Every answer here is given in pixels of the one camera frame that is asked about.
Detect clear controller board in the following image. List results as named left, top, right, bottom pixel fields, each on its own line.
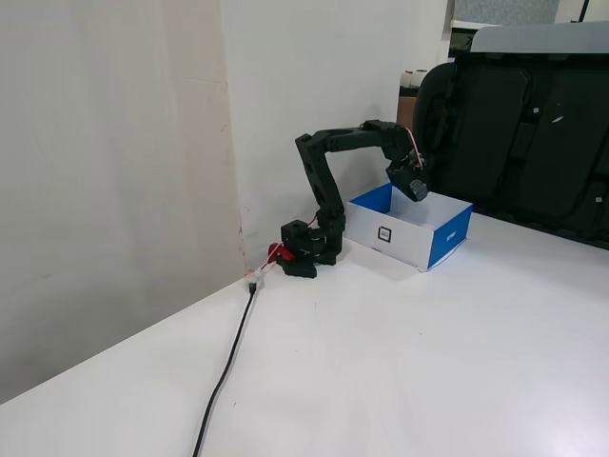
left=240, top=268, right=267, bottom=293

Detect red table clamp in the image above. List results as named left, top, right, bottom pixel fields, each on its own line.
left=267, top=242, right=294, bottom=264

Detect white containers on shelf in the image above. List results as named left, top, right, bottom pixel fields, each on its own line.
left=399, top=70, right=430, bottom=89

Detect black power cable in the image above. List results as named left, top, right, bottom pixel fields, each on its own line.
left=189, top=282, right=261, bottom=457

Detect gray rounded panel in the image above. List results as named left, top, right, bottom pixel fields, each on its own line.
left=468, top=20, right=609, bottom=54

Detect red white base wire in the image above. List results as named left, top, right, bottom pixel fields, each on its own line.
left=246, top=216, right=319, bottom=278

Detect brown cardboard box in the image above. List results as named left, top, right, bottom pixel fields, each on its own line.
left=394, top=93, right=420, bottom=147

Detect black chair back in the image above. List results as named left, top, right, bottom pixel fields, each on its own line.
left=410, top=61, right=459, bottom=191

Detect blue and white cardboard box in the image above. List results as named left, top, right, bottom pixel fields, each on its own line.
left=344, top=183, right=475, bottom=274

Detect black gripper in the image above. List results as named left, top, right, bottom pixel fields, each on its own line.
left=384, top=148, right=433, bottom=199

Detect large black moulded panel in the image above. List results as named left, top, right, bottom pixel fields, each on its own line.
left=427, top=47, right=609, bottom=250

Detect pink white arm wire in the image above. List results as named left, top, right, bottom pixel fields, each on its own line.
left=402, top=126, right=427, bottom=169

